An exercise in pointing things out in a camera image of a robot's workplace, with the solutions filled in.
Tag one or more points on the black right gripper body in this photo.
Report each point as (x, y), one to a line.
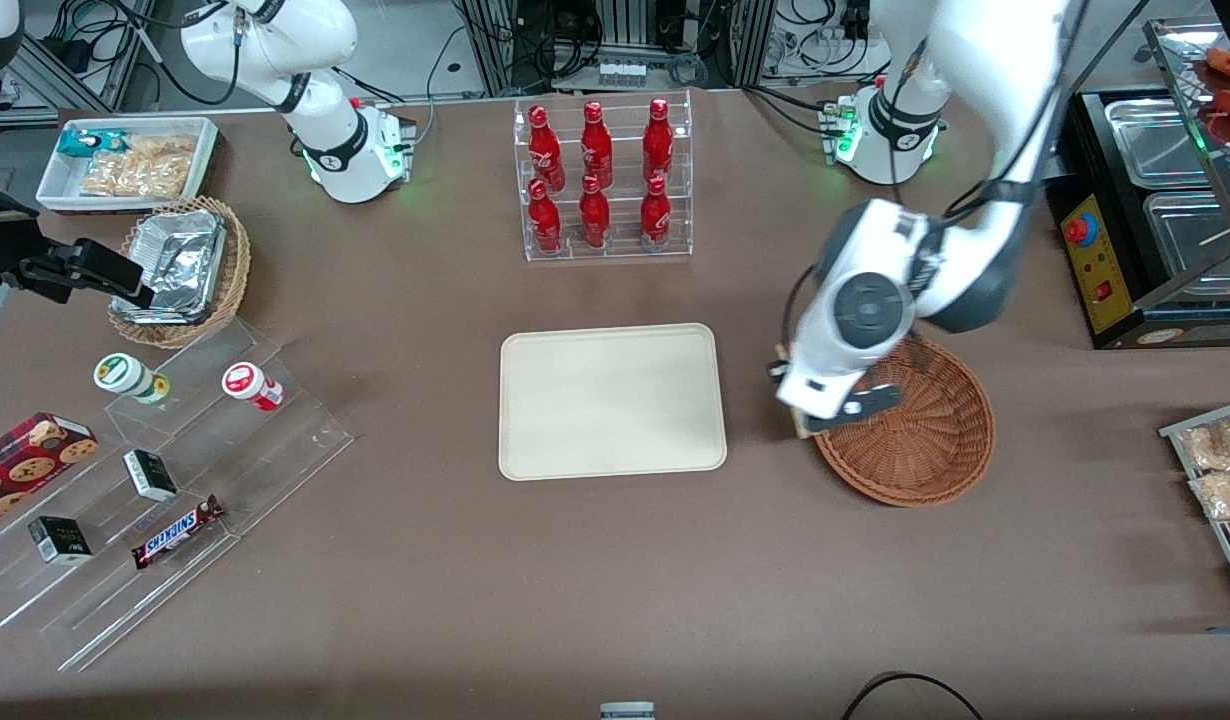
(5, 246)

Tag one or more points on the triangular sandwich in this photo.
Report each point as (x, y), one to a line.
(802, 425)

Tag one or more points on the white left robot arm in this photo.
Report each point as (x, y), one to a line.
(985, 70)

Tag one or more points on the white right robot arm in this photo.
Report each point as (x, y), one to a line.
(275, 45)

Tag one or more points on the silver foil tray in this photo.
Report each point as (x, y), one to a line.
(180, 260)

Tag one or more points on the brown round wicker basket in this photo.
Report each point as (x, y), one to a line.
(925, 440)

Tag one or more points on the tan wicker basket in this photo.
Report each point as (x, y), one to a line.
(237, 260)

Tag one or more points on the beige rectangular plastic tray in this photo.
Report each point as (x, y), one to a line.
(611, 402)

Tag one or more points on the tray of packaged pastries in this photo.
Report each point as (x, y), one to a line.
(1175, 430)

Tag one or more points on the white rectangular plastic bin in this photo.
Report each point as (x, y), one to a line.
(57, 185)

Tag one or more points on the clear bag of crackers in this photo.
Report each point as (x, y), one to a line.
(140, 168)

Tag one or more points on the green lid white cup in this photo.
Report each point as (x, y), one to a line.
(125, 375)

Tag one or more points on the teal snack packet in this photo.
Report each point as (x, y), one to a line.
(87, 142)

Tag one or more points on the red plaid cookie box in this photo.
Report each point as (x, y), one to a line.
(25, 460)

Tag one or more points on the red lid white cup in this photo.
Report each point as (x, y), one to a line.
(247, 384)

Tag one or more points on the red cola bottle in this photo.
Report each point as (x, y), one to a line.
(545, 150)
(655, 218)
(596, 145)
(544, 222)
(658, 140)
(594, 218)

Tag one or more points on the small black carton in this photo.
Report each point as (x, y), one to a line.
(60, 540)
(150, 475)

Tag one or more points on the clear acrylic stepped shelf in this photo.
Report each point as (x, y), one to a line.
(265, 450)

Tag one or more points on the Snickers chocolate bar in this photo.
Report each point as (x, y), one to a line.
(177, 532)

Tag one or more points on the clear acrylic bottle rack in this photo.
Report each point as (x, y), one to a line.
(620, 140)

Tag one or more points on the red emergency stop button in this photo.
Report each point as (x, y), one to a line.
(1079, 230)

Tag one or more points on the black yellow food warmer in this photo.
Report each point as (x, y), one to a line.
(1110, 270)

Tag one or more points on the white power strip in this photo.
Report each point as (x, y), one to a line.
(622, 73)

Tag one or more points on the small grey device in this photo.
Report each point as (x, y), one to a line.
(627, 711)

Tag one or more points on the steel warmer pan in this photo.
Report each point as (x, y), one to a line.
(1155, 140)
(1190, 245)

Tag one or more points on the clear bag of snacks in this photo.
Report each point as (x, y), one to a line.
(1215, 445)
(1225, 495)

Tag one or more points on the aluminium frame rack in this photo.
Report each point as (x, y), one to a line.
(615, 30)

